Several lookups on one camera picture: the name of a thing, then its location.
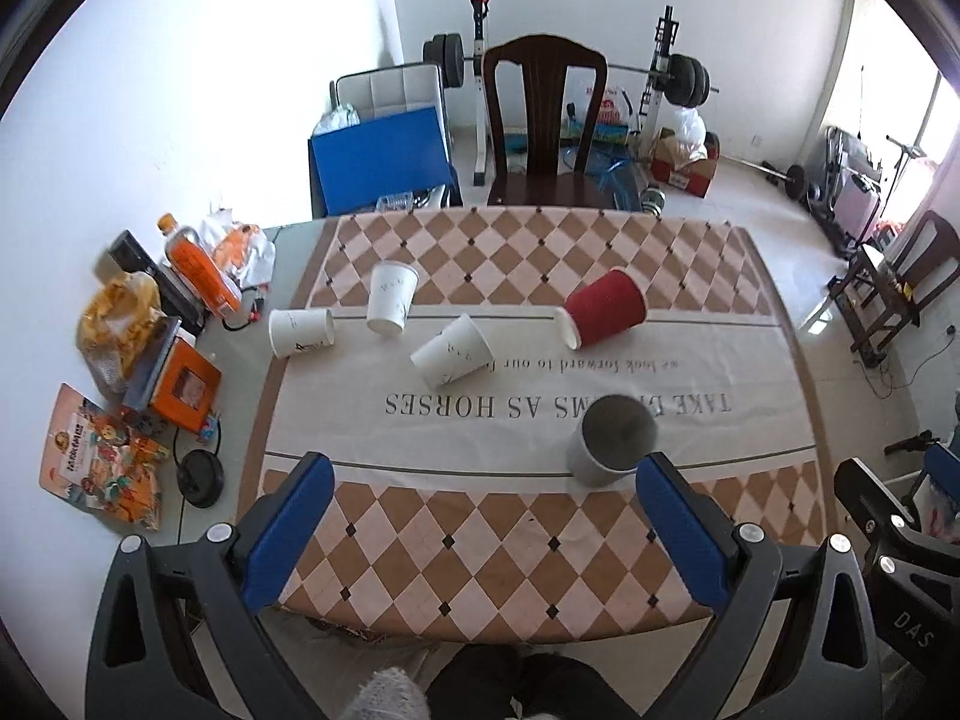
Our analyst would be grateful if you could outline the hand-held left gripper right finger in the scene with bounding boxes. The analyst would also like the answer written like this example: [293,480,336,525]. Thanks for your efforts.
[636,452,884,720]

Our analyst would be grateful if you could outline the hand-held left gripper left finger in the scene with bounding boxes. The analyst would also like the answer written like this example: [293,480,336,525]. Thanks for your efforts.
[85,452,336,720]

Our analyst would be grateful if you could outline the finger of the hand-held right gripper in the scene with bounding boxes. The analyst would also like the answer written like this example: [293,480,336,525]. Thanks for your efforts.
[921,442,960,485]
[834,457,923,537]

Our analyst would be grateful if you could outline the grey paper cup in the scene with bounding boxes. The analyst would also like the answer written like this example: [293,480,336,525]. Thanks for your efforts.
[566,395,661,488]

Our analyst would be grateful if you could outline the white paper cup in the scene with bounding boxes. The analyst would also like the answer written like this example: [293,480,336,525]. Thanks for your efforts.
[410,313,494,391]
[268,307,336,359]
[366,261,420,336]

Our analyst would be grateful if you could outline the red ribbed paper cup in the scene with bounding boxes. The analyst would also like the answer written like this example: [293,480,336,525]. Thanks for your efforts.
[555,267,647,351]

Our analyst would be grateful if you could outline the black round device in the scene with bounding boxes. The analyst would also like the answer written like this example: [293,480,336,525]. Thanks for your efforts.
[178,450,225,509]

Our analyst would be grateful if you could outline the orange box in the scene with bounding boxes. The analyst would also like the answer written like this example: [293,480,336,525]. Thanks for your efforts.
[150,337,224,425]

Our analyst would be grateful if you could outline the fuzzy grey slipper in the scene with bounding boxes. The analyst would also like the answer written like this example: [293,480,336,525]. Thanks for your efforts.
[345,666,432,720]

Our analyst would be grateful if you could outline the brown wooden chair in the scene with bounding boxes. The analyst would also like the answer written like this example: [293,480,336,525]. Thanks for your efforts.
[829,210,960,368]

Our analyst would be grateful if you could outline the colourful snack packet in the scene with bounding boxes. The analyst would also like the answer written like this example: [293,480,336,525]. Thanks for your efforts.
[41,384,170,533]

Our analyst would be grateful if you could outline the person's dark trousers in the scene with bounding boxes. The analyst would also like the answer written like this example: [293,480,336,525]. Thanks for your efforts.
[427,645,646,720]

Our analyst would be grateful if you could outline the grey box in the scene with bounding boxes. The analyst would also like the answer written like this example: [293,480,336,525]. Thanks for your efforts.
[122,317,185,412]

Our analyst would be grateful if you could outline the yellow snack bag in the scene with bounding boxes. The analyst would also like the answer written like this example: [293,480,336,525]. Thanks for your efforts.
[77,272,162,398]

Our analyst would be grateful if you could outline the white and orange bag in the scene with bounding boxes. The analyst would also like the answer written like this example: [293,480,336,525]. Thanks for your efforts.
[199,210,280,291]

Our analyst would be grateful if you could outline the orange drink bottle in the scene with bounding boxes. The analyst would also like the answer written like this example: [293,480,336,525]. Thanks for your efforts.
[156,214,242,318]

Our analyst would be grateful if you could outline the exercise bike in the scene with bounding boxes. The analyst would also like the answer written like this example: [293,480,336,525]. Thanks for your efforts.
[817,124,942,245]

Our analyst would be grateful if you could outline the checkered printed tablecloth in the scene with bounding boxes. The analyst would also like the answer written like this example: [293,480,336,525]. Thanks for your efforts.
[259,206,837,635]

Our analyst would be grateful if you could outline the black box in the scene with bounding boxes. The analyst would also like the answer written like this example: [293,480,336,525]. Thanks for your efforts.
[94,230,207,335]

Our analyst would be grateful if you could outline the barbell with small plates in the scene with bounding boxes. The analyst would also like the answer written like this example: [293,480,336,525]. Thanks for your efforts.
[720,156,826,205]

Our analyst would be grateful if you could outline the red cardboard box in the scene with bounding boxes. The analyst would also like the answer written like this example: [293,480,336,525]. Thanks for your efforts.
[649,127,721,198]

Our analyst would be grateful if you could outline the blue board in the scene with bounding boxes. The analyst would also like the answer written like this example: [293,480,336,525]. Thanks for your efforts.
[310,106,464,218]

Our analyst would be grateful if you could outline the white plastic bag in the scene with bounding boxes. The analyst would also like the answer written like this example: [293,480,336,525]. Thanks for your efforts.
[670,105,710,160]

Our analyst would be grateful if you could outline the clear plastic bag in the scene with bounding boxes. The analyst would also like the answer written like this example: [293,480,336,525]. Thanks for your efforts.
[315,101,362,138]

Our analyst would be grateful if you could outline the white bag with red print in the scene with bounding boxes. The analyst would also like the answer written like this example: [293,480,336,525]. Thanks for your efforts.
[576,82,635,128]

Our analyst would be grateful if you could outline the barbell with black plates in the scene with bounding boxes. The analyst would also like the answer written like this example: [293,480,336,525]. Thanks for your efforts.
[422,31,719,107]

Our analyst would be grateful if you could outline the white padded chair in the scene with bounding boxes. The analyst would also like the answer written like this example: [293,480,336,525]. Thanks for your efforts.
[330,62,451,125]

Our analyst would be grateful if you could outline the dark wooden chair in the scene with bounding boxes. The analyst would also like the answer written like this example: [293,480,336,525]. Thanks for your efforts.
[480,34,610,209]

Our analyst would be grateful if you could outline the white squat rack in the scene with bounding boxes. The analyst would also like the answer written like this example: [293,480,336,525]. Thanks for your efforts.
[467,0,681,187]

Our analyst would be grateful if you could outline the black cable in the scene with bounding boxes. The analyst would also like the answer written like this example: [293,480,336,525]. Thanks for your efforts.
[171,292,271,548]

